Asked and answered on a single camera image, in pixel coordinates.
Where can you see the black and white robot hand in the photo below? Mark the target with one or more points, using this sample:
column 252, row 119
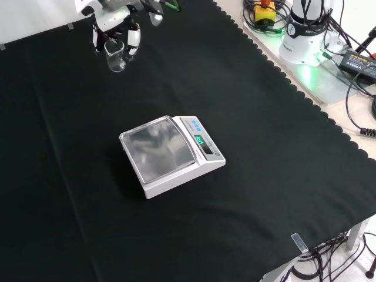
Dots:
column 113, row 18

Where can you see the clear glass beaker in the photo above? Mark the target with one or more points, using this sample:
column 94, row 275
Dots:
column 115, row 58

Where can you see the white electronic balance steel pan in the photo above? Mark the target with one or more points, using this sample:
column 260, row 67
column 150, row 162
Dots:
column 158, row 149

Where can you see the yellow stop button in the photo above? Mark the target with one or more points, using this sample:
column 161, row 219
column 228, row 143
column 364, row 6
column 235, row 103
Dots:
column 264, row 11

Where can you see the black scalloped bench cloth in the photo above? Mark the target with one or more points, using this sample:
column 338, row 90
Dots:
column 235, row 205

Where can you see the black power adapter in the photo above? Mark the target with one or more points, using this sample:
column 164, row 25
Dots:
column 358, row 63

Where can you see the black tripod leg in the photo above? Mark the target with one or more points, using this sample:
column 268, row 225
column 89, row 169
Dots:
column 365, row 41

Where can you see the white table leg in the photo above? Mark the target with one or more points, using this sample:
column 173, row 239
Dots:
column 357, row 235

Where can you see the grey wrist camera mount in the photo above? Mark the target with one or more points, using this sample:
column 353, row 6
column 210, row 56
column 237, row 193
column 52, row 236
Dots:
column 155, row 17

